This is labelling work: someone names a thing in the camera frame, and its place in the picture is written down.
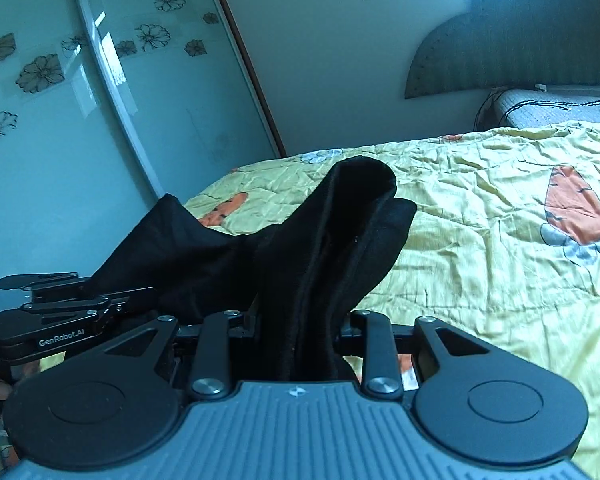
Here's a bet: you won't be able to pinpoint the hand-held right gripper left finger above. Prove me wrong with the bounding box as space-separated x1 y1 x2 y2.
102 310 258 401

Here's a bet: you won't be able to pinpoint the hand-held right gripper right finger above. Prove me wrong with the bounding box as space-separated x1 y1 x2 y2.
337 310 486 402

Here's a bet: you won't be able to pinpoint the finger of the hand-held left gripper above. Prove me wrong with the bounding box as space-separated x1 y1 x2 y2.
0 271 89 294
21 286 157 322

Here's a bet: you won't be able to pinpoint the black pants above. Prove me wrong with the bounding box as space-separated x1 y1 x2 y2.
87 156 418 383

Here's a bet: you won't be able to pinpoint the yellow printed blanket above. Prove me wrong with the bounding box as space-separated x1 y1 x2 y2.
182 120 600 480

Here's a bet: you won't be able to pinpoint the flower print glass wardrobe door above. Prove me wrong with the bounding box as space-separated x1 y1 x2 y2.
72 0 287 202
0 0 167 286

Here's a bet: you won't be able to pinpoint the grey mattress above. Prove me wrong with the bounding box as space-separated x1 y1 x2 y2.
485 86 600 133

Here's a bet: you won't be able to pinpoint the dark padded headboard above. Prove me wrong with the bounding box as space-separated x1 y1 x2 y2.
405 0 600 100

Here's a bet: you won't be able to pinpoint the thin black cable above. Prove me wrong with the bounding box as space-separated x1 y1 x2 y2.
474 89 507 132

